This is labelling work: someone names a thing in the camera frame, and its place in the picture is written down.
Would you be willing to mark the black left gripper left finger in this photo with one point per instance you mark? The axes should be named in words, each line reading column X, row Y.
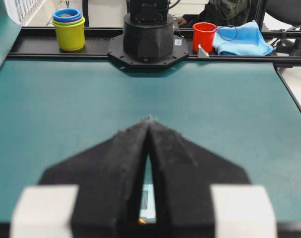
column 88, row 194

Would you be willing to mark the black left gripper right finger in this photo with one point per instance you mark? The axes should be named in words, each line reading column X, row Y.
column 202, row 195

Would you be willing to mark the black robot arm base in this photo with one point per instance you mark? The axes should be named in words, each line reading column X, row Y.
column 148, row 39

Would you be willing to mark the red plastic cup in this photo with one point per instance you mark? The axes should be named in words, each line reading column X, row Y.
column 203, row 34

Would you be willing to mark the blue cloth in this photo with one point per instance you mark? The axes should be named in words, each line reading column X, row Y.
column 244, row 40

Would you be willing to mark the yellow-green stacked cups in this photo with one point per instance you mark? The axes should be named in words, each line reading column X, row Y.
column 69, row 28

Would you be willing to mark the person in dark clothing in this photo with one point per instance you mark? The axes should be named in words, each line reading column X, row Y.
column 222, row 13

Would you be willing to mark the black office chair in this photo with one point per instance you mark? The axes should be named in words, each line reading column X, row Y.
column 289, row 12

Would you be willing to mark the silver corner bracket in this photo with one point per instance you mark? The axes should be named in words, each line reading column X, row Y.
column 201, row 53

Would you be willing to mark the black aluminium frame rail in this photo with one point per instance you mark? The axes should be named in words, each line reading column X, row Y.
column 41, row 43

